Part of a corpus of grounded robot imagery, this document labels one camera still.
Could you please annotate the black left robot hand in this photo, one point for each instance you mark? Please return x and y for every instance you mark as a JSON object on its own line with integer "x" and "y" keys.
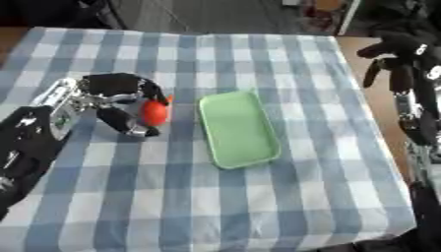
{"x": 118, "y": 86}

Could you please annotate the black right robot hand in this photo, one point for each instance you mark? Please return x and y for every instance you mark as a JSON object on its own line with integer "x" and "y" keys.
{"x": 409, "y": 49}

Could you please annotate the red toy fruit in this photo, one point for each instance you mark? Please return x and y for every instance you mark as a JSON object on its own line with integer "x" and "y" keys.
{"x": 154, "y": 112}

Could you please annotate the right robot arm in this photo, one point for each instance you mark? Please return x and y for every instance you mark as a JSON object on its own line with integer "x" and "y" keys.
{"x": 422, "y": 157}

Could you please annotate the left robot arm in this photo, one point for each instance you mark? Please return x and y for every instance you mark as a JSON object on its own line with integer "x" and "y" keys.
{"x": 34, "y": 131}

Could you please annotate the green rectangular tray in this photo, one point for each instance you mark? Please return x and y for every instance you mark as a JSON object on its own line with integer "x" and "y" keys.
{"x": 239, "y": 129}

